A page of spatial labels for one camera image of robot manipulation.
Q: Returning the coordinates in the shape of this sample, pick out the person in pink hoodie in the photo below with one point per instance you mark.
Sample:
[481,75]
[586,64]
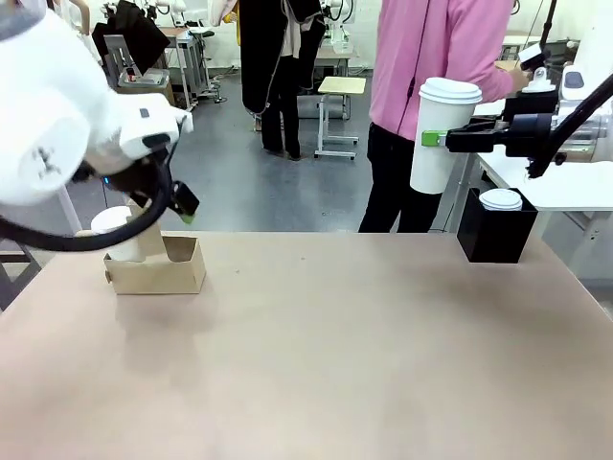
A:
[431,43]

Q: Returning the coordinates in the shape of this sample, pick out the black hanging cloth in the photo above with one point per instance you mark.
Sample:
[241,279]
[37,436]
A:
[136,38]

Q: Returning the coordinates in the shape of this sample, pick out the person's right hand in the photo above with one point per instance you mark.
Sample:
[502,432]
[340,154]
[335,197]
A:
[518,79]

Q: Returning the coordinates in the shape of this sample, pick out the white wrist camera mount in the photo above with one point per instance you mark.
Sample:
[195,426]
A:
[538,84]
[184,121]

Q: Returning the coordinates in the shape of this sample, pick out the open white paper cup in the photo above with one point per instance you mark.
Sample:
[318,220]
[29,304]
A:
[109,221]

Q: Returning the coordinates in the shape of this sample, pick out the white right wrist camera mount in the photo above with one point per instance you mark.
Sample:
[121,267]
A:
[538,84]

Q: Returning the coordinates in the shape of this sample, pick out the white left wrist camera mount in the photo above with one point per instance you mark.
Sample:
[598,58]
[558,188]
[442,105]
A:
[184,121]

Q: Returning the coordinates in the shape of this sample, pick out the person in black clothes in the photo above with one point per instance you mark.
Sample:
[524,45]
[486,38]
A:
[278,72]

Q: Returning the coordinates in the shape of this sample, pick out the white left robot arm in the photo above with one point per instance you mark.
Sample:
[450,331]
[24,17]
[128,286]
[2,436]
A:
[48,120]

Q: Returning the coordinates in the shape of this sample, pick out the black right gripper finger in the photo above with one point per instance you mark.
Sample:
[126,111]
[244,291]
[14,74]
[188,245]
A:
[474,141]
[488,125]

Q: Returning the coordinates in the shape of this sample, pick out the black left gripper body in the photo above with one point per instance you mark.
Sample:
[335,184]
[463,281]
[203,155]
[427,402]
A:
[141,179]

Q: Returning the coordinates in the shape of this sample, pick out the black stand pole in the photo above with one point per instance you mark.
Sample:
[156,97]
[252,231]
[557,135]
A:
[550,24]

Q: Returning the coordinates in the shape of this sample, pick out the black square box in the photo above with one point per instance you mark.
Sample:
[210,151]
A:
[493,239]

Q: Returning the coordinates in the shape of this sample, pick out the short white lidded cup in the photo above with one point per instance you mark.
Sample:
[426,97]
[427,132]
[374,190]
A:
[500,199]

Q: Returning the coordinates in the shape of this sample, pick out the small wooden top side table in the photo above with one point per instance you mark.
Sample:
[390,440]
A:
[341,85]

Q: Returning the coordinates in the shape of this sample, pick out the brown cardboard cup carrier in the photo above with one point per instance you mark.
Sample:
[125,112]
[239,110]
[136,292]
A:
[158,278]

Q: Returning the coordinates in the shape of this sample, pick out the large white table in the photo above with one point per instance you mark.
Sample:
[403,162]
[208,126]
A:
[574,191]

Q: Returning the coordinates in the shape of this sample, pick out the tall white lidded paper cup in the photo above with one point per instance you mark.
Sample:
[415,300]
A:
[440,110]

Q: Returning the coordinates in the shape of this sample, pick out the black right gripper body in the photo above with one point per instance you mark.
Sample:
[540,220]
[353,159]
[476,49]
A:
[529,134]

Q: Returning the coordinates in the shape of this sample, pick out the white desk with metal legs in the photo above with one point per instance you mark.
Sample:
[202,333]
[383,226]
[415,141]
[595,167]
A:
[191,57]

